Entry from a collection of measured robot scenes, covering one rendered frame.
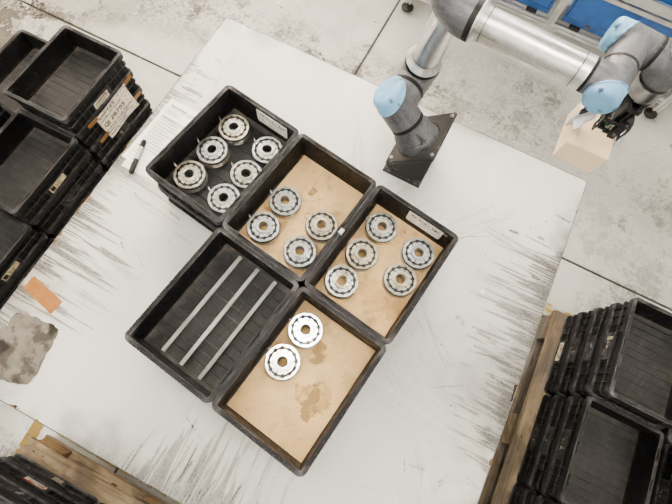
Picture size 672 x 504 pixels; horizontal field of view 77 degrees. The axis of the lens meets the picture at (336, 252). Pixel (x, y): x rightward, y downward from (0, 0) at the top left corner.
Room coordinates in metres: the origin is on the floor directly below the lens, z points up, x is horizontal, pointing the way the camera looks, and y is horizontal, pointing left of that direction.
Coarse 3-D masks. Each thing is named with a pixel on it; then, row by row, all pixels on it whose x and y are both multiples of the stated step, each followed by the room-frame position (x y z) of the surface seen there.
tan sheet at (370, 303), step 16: (400, 224) 0.54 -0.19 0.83; (352, 240) 0.46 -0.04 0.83; (400, 240) 0.49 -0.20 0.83; (384, 256) 0.43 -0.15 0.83; (368, 272) 0.36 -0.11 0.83; (416, 272) 0.39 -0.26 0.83; (320, 288) 0.28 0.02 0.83; (368, 288) 0.31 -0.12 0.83; (416, 288) 0.34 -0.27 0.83; (352, 304) 0.25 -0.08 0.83; (368, 304) 0.26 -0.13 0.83; (384, 304) 0.27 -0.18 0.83; (400, 304) 0.28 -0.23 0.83; (368, 320) 0.21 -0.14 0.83; (384, 320) 0.22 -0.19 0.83; (384, 336) 0.18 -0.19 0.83
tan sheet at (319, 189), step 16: (304, 160) 0.70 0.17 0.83; (288, 176) 0.63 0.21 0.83; (304, 176) 0.65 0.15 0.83; (320, 176) 0.66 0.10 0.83; (304, 192) 0.59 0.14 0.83; (320, 192) 0.60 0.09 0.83; (336, 192) 0.61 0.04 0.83; (352, 192) 0.62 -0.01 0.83; (304, 208) 0.53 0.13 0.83; (320, 208) 0.54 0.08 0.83; (336, 208) 0.55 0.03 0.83; (352, 208) 0.57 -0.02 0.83; (288, 224) 0.47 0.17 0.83; (304, 224) 0.48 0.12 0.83; (320, 224) 0.49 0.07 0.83; (272, 256) 0.35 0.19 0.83
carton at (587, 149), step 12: (576, 108) 0.90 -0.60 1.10; (564, 132) 0.83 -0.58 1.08; (576, 132) 0.80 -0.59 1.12; (588, 132) 0.81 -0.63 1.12; (600, 132) 0.82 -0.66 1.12; (564, 144) 0.76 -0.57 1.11; (576, 144) 0.76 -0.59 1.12; (588, 144) 0.77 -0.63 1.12; (600, 144) 0.78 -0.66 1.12; (612, 144) 0.78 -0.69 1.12; (564, 156) 0.76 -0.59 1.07; (576, 156) 0.75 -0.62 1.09; (588, 156) 0.74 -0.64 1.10; (600, 156) 0.74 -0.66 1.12; (588, 168) 0.74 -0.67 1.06
